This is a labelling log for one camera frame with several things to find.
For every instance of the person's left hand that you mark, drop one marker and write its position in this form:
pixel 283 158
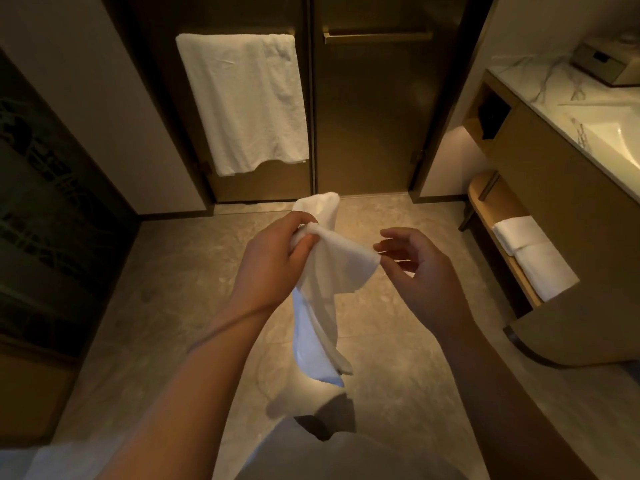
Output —
pixel 270 269

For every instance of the person's right hand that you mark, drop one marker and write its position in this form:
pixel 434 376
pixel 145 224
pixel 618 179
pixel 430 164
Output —
pixel 435 289

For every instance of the small white towel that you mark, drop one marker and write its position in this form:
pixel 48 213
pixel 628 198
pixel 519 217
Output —
pixel 330 274

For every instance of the person's right forearm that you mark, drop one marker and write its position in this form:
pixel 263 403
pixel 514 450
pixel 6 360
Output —
pixel 505 419

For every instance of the person's left forearm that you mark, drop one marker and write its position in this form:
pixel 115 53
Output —
pixel 190 409

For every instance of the large folded white towel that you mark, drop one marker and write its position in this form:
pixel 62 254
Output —
pixel 547 272

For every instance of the person's dark trousers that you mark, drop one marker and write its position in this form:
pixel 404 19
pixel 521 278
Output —
pixel 315 427

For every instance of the white bath towel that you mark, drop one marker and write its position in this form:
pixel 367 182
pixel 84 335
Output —
pixel 240 104

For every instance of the bronze glass shower door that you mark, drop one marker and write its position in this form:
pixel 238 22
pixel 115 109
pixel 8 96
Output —
pixel 265 187
pixel 370 124

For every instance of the wooden vanity cabinet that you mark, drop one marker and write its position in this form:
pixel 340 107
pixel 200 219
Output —
pixel 560 204

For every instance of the white sink basin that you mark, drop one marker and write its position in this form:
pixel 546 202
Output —
pixel 620 134

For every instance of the wooden tissue box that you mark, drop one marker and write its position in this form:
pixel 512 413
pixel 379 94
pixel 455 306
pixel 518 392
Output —
pixel 600 62

